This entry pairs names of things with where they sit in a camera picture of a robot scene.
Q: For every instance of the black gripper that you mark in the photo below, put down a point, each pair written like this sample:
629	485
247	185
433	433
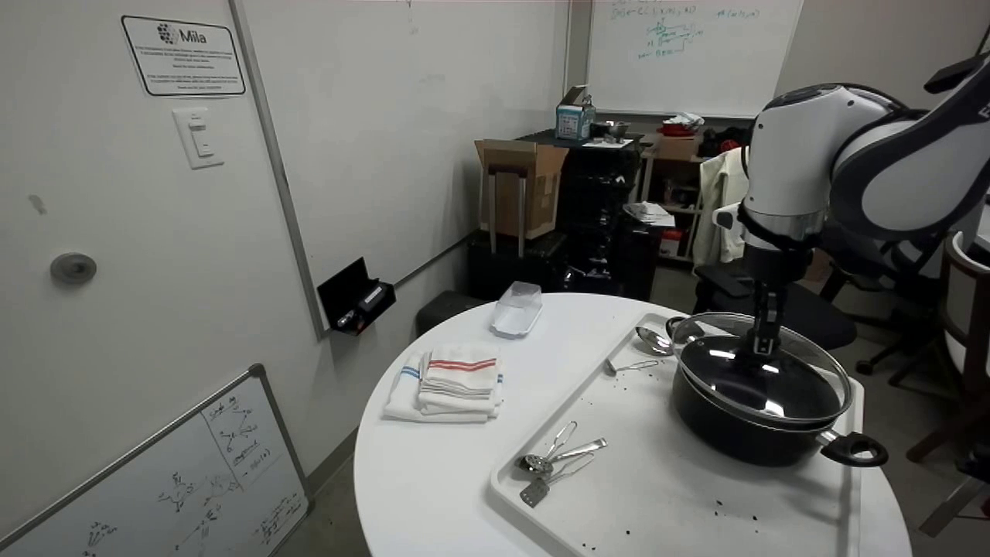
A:
775	259

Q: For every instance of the black wall marker holder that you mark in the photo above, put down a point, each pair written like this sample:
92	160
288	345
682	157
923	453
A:
356	298

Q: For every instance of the glass lid with black knob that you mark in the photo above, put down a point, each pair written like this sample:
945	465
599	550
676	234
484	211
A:
721	388

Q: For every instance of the white wall sign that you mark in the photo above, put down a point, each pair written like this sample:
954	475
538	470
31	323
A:
185	57

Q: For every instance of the small framed whiteboard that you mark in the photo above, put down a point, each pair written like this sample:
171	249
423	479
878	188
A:
204	475

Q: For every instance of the white light switch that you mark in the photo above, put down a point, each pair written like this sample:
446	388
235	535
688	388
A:
200	139

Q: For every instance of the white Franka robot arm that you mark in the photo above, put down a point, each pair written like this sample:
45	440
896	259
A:
805	157

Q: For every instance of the large wall whiteboard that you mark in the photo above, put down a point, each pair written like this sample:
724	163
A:
412	125

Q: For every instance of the brown cardboard box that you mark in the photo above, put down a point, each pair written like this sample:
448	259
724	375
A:
527	173

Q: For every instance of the large metal serving spoon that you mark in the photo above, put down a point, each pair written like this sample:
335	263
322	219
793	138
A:
649	338

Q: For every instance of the black shelf unit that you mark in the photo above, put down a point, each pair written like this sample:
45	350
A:
606	205

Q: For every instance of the round grey wall knob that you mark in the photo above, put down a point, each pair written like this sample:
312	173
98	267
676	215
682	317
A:
72	267

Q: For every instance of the blue tissue box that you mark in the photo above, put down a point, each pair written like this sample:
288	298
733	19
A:
572	119

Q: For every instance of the low black case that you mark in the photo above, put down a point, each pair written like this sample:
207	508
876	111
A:
514	270

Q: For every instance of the folded white cloth red stripe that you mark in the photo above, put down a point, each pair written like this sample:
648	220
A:
453	388

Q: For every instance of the white plastic tray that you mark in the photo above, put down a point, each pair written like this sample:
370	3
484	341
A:
638	485

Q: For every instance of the white hanging jacket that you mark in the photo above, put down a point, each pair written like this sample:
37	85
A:
721	205

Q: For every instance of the whiteboard with green writing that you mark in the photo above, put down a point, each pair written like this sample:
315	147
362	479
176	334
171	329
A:
692	57

